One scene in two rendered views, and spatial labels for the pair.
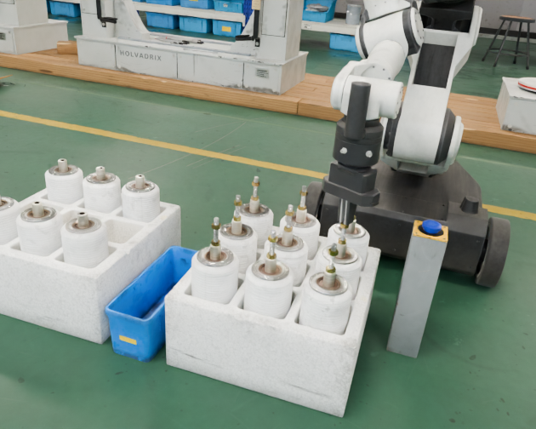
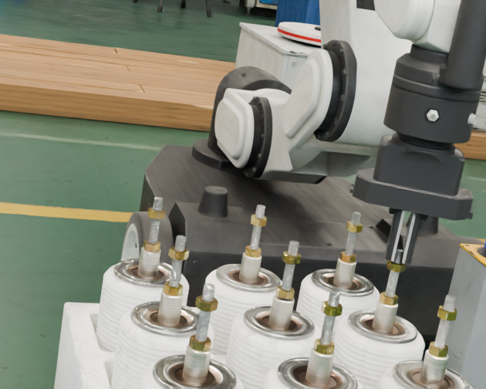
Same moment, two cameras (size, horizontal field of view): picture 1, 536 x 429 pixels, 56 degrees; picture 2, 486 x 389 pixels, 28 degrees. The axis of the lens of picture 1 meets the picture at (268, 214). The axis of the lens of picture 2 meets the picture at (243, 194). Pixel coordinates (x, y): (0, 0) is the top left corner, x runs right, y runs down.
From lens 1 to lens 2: 0.59 m
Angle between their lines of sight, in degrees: 34
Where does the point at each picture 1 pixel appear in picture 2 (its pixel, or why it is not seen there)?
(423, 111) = (389, 55)
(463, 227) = (431, 258)
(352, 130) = (471, 73)
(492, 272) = not seen: hidden behind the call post
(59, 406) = not seen: outside the picture
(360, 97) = not seen: outside the picture
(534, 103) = not seen: hidden behind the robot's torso
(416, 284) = not seen: outside the picture
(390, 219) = (316, 262)
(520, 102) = (300, 61)
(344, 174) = (416, 164)
